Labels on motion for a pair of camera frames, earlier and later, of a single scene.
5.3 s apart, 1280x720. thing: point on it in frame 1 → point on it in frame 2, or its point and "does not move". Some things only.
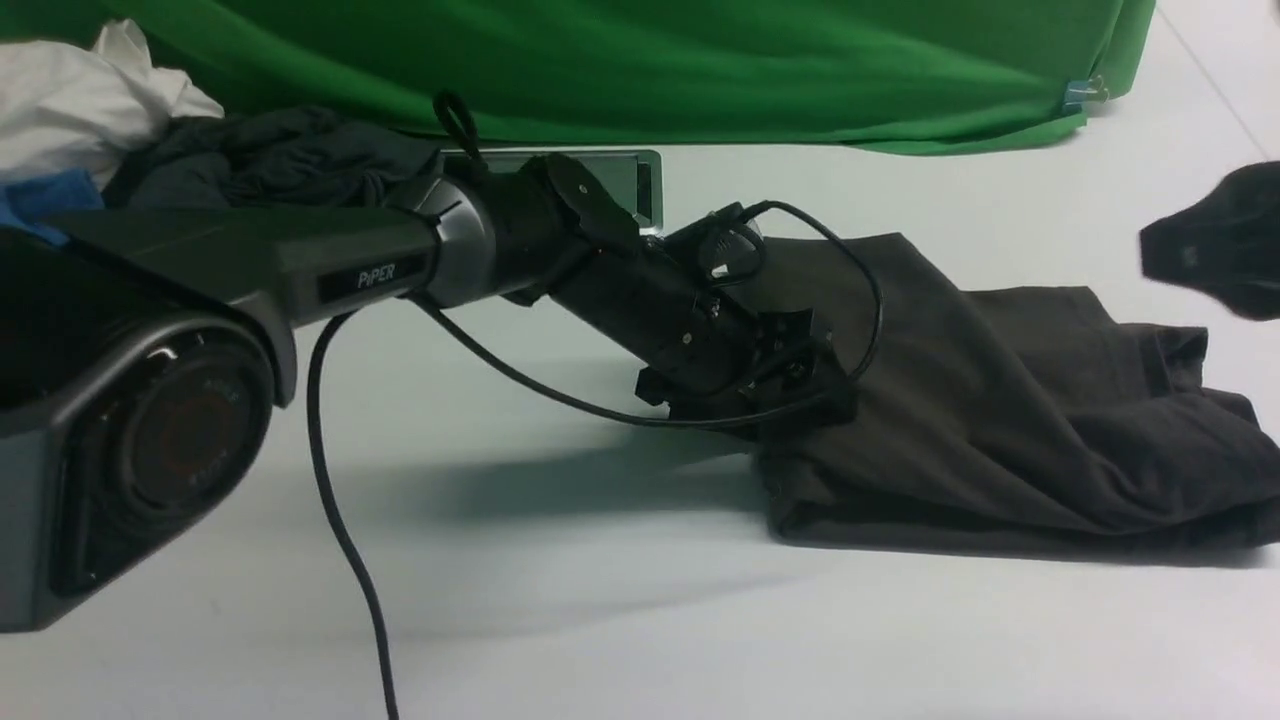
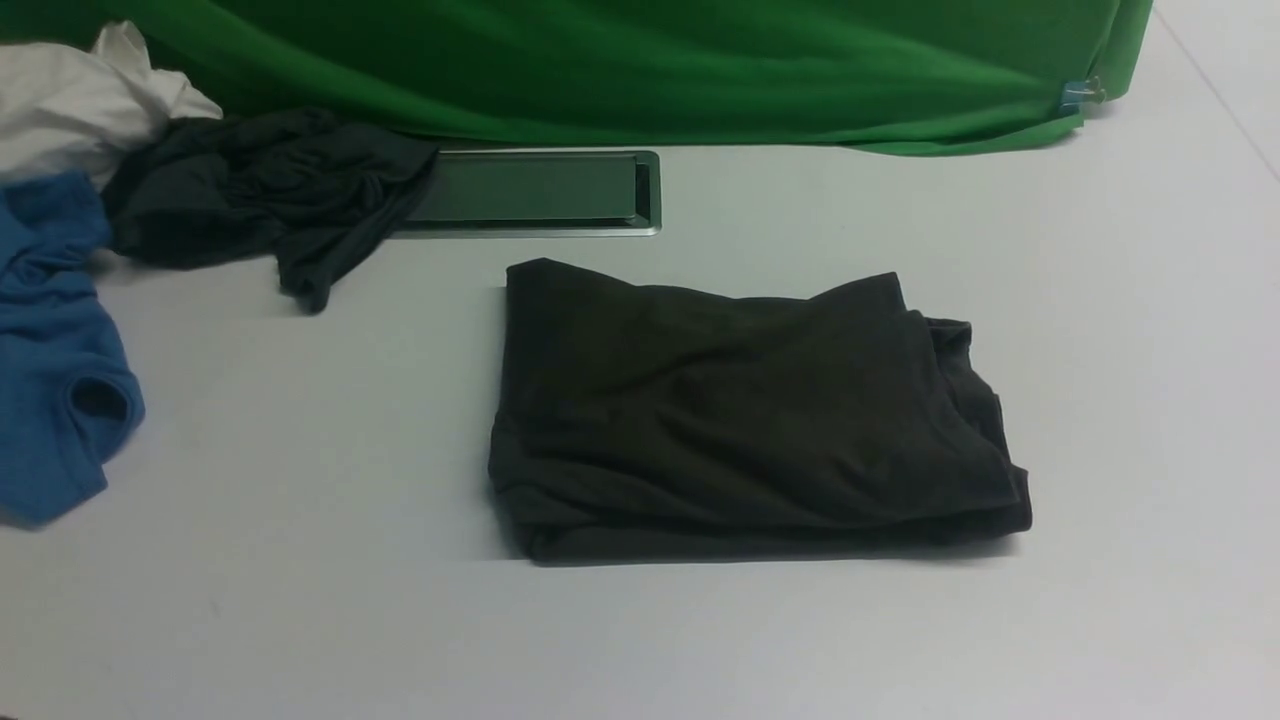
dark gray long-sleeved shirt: x=1007 y=417 → x=635 y=424
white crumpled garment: x=69 y=107 does not move
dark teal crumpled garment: x=280 y=157 does not move
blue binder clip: x=1079 y=92 does not move
